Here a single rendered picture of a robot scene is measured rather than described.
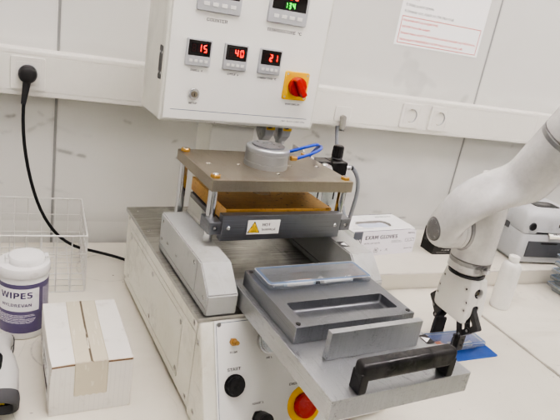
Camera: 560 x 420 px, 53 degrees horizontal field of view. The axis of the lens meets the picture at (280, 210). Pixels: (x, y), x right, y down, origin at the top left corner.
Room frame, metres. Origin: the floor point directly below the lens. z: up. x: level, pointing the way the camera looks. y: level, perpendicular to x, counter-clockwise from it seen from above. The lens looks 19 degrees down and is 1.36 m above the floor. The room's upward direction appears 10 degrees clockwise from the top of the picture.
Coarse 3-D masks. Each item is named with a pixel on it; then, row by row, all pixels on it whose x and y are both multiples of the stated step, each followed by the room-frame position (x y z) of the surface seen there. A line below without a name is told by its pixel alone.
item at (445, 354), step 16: (400, 352) 0.59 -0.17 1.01; (416, 352) 0.60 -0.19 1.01; (432, 352) 0.61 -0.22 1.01; (448, 352) 0.62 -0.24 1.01; (368, 368) 0.55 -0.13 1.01; (384, 368) 0.57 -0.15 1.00; (400, 368) 0.58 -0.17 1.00; (416, 368) 0.59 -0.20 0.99; (448, 368) 0.62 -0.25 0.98; (352, 384) 0.56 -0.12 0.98
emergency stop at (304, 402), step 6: (300, 396) 0.75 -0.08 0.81; (306, 396) 0.75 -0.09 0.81; (294, 402) 0.74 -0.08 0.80; (300, 402) 0.74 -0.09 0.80; (306, 402) 0.75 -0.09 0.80; (294, 408) 0.74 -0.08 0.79; (300, 408) 0.74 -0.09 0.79; (306, 408) 0.74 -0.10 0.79; (312, 408) 0.75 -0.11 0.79; (300, 414) 0.74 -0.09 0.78; (306, 414) 0.74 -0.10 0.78; (312, 414) 0.75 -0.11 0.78
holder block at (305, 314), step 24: (264, 288) 0.73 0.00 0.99; (288, 288) 0.74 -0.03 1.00; (312, 288) 0.75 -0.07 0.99; (336, 288) 0.77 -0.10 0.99; (360, 288) 0.78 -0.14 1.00; (288, 312) 0.67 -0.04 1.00; (312, 312) 0.71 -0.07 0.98; (336, 312) 0.72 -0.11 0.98; (360, 312) 0.70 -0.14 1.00; (384, 312) 0.72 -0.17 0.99; (408, 312) 0.73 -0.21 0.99; (288, 336) 0.65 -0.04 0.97; (312, 336) 0.65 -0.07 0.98
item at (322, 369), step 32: (256, 320) 0.70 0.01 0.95; (416, 320) 0.68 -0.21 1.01; (288, 352) 0.62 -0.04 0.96; (320, 352) 0.63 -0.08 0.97; (352, 352) 0.63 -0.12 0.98; (384, 352) 0.65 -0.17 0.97; (320, 384) 0.56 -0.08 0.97; (384, 384) 0.58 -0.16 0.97; (416, 384) 0.60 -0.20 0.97; (448, 384) 0.63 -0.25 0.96; (352, 416) 0.55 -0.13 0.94
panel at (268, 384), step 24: (216, 336) 0.72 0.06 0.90; (240, 336) 0.74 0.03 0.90; (216, 360) 0.71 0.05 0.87; (240, 360) 0.73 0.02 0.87; (264, 360) 0.75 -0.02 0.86; (216, 384) 0.70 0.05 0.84; (264, 384) 0.73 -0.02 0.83; (288, 384) 0.75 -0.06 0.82; (216, 408) 0.69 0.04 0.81; (240, 408) 0.70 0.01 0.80; (264, 408) 0.72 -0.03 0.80; (288, 408) 0.74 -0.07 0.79
